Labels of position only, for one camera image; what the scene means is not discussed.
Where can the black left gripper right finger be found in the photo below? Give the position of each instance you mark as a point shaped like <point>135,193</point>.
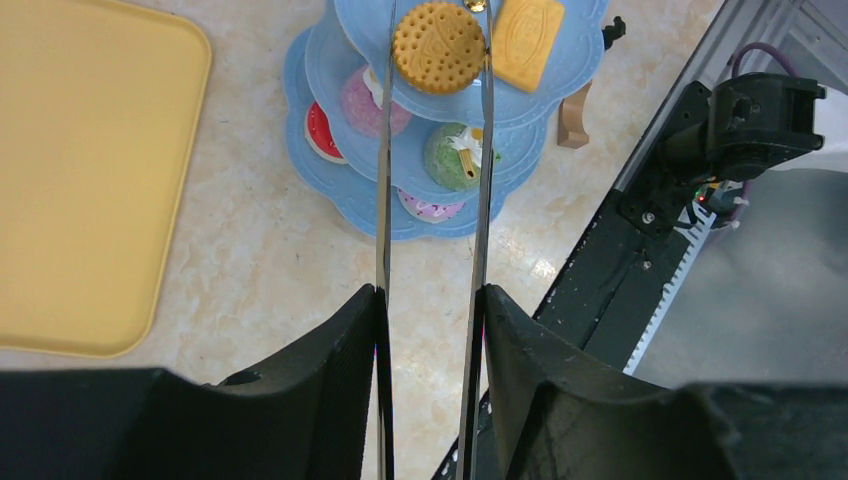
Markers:
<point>721,389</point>

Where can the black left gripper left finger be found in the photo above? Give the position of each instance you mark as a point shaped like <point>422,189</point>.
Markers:
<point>301,413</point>

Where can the metal food tongs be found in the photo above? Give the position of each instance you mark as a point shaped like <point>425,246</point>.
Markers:
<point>383,166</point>

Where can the purple frosted donut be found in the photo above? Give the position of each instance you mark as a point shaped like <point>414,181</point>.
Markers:
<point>428,212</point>

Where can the red frosted donut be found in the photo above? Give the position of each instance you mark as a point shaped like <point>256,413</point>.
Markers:
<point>319,136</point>

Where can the round orange biscuit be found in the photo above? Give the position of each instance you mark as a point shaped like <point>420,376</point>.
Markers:
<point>438,48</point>

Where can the square orange biscuit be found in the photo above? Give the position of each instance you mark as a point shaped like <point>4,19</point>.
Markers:
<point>524,35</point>

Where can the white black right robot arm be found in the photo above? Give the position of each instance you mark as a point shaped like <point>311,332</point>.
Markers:
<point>759,122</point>

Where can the wooden block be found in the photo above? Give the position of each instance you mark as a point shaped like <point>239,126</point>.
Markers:
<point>571,132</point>

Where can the blue three-tier cake stand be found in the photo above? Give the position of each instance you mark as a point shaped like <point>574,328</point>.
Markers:
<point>352,34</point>

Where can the yellow serving tray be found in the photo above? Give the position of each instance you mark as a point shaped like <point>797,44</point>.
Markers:
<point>100,102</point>

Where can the small black knob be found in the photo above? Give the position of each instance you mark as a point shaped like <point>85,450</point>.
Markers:
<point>613,32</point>

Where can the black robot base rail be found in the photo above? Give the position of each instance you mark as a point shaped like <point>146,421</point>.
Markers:
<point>606,292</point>

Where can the white cable duct strip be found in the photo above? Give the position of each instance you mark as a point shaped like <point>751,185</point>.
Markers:
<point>696,236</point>

